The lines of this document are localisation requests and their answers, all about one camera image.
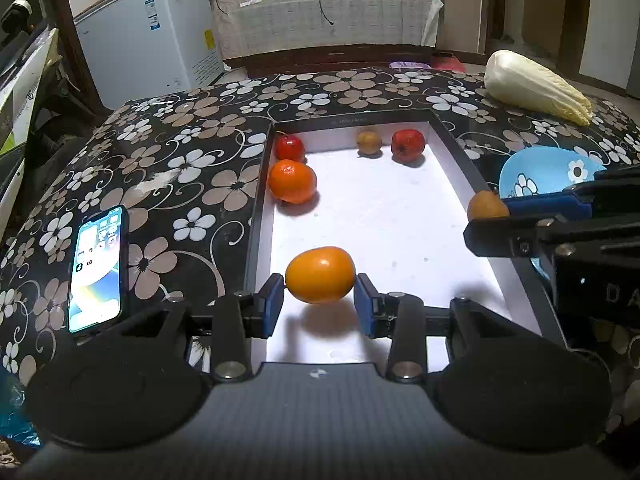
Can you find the white checked cloth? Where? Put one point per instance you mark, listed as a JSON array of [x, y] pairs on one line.
[[350, 25]]

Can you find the black device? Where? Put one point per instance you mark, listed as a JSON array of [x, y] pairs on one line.
[[15, 17]]

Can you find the black smartphone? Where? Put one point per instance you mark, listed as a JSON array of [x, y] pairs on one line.
[[97, 270]]

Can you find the round mandarin orange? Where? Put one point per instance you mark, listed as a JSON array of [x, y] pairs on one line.
[[292, 182]]

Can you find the blue plate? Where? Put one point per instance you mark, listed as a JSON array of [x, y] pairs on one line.
[[540, 165]]

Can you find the black-rimmed white box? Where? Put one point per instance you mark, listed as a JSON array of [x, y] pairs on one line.
[[400, 210]]

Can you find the white chest freezer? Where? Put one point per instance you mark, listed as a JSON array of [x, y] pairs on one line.
[[150, 50]]

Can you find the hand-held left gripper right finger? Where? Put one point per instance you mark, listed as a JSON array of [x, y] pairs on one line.
[[365, 305]]

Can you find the blue plastic bag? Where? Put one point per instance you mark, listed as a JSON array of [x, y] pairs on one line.
[[15, 410]]

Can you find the black floral tablecloth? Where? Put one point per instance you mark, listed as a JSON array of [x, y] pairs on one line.
[[200, 110]]

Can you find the white paper scrap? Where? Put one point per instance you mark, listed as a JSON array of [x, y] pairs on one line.
[[155, 182]]

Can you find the smooth oval orange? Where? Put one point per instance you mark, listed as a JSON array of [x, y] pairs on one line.
[[320, 275]]

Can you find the dark wooden tv cabinet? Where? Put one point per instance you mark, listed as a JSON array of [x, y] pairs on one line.
[[300, 62]]

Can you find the small red apple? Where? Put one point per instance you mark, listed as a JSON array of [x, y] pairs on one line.
[[408, 145], [290, 149]]

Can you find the napa cabbage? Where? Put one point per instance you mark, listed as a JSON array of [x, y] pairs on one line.
[[530, 85]]

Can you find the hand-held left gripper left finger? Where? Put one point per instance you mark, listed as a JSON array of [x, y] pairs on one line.
[[272, 305]]

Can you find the wooden kitchen cabinet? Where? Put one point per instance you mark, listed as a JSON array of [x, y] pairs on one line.
[[542, 20]]

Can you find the white printed cardboard box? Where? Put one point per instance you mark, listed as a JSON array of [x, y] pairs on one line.
[[20, 90]]

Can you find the pink floor cloth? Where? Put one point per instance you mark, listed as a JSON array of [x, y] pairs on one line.
[[447, 62]]

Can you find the brown kiwi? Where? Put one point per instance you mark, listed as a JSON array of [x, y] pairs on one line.
[[369, 142], [485, 207]]

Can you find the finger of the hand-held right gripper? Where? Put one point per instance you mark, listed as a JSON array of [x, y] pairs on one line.
[[500, 237], [545, 205]]

